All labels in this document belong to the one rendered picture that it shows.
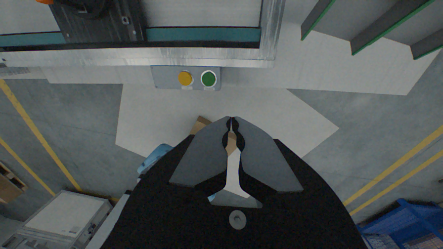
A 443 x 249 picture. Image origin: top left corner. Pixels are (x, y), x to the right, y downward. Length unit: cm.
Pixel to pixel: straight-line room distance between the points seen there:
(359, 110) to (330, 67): 154
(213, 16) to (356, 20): 32
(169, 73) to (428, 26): 60
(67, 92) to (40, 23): 177
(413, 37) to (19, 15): 107
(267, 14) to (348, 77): 39
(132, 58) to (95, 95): 171
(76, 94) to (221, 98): 209
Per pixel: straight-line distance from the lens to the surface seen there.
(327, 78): 60
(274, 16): 41
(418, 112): 269
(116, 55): 50
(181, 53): 40
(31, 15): 75
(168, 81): 43
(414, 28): 51
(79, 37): 56
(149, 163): 42
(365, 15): 41
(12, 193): 591
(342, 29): 42
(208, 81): 38
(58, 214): 445
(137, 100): 65
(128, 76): 63
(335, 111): 192
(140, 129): 73
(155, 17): 48
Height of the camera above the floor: 134
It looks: 59 degrees down
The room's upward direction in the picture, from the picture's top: 173 degrees counter-clockwise
